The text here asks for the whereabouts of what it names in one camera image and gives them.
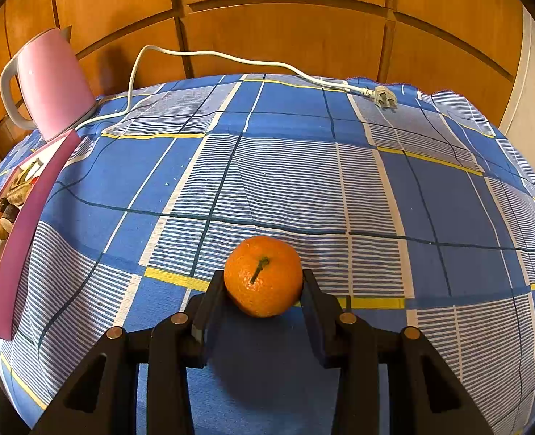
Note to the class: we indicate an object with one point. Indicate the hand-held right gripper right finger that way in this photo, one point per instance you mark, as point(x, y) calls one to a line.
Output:
point(315, 317)

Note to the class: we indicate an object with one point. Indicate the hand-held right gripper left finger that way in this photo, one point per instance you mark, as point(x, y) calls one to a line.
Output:
point(208, 312)

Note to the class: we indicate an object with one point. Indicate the pink shallow tray box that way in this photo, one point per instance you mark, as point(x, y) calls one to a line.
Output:
point(18, 258)

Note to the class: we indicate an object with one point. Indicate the spotted yellow banana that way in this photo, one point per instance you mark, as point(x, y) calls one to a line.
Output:
point(20, 180)

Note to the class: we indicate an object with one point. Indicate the blue plaid tablecloth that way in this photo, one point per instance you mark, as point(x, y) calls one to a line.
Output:
point(294, 181)

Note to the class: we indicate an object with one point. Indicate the pink electric kettle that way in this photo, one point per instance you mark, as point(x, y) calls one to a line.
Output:
point(54, 86)

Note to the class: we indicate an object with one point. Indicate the wooden wardrobe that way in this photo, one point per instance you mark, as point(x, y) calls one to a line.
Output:
point(272, 31)

